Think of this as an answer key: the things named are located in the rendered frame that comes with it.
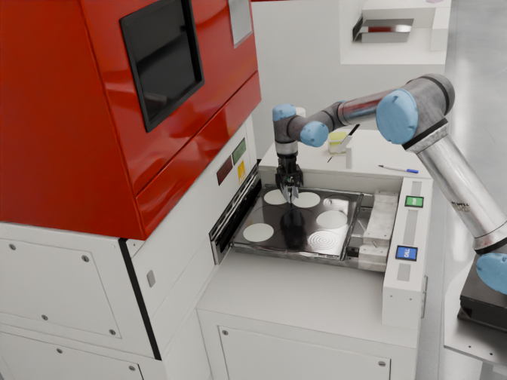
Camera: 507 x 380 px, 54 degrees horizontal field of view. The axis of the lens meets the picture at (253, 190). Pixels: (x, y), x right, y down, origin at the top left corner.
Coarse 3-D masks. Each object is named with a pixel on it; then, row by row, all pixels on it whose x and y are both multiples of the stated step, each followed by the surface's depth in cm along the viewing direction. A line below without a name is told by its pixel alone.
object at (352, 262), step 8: (240, 248) 168; (272, 256) 165; (280, 256) 163; (288, 256) 162; (296, 256) 161; (304, 256) 160; (328, 264) 158; (336, 264) 157; (344, 264) 156; (352, 264) 155; (384, 272) 153
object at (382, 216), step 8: (376, 208) 171; (384, 208) 171; (392, 208) 170; (376, 216) 167; (384, 216) 167; (392, 216) 166; (368, 224) 164; (376, 224) 164; (384, 224) 163; (392, 224) 163; (384, 248) 153; (360, 264) 150; (368, 264) 148; (376, 264) 147; (384, 264) 147
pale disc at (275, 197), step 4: (268, 192) 184; (272, 192) 184; (276, 192) 183; (280, 192) 183; (264, 196) 182; (268, 196) 182; (272, 196) 181; (276, 196) 181; (280, 196) 181; (268, 200) 180; (272, 200) 179; (276, 200) 179; (280, 200) 179; (284, 200) 178
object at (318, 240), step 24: (264, 192) 184; (312, 192) 181; (336, 192) 179; (264, 216) 171; (288, 216) 170; (312, 216) 168; (240, 240) 161; (288, 240) 159; (312, 240) 157; (336, 240) 156
